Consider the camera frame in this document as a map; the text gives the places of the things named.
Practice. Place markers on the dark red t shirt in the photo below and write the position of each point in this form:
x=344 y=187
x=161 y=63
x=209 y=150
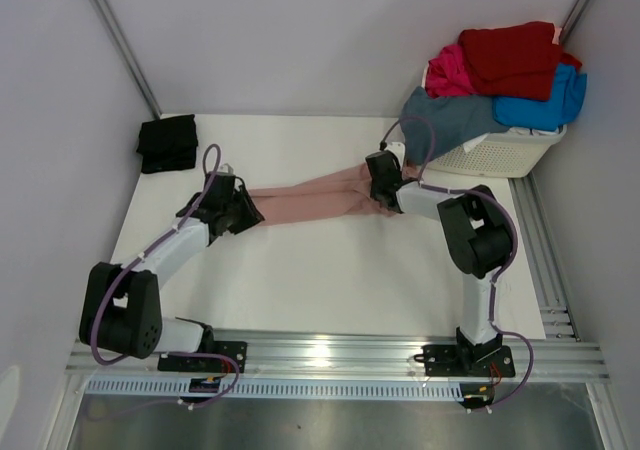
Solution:
x=518 y=61

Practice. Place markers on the white t shirt in basket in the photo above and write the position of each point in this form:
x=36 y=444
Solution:
x=532 y=132

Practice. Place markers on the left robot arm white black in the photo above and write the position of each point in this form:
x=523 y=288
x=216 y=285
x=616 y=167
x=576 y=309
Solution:
x=122 y=316

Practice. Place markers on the grey blue t shirt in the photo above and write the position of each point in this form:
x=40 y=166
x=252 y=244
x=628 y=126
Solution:
x=435 y=126

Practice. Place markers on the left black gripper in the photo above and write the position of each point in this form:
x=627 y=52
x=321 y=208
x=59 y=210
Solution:
x=251 y=215

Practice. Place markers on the white laundry basket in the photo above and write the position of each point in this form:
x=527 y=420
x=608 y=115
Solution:
x=497 y=155

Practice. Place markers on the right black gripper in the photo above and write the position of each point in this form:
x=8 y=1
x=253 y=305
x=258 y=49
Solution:
x=372 y=191

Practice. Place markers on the pink t shirt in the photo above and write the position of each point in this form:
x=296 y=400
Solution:
x=343 y=193

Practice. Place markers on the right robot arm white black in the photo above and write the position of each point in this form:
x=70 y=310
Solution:
x=480 y=237

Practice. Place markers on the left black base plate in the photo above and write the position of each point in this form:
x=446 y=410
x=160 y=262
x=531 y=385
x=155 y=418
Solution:
x=218 y=359

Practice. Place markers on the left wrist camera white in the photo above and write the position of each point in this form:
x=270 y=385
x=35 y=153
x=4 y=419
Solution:
x=225 y=169

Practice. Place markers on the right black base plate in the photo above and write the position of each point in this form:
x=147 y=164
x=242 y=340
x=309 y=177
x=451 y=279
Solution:
x=441 y=360

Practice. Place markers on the white slotted cable duct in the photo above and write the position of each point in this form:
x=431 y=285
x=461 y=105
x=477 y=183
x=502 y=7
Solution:
x=275 y=388

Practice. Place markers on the magenta t shirt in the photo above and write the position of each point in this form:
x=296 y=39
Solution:
x=446 y=74

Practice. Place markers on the folded black t shirt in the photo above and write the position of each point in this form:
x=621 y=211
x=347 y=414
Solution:
x=168 y=144

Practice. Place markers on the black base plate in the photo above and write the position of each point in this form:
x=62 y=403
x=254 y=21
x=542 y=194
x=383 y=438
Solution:
x=218 y=359
x=441 y=360

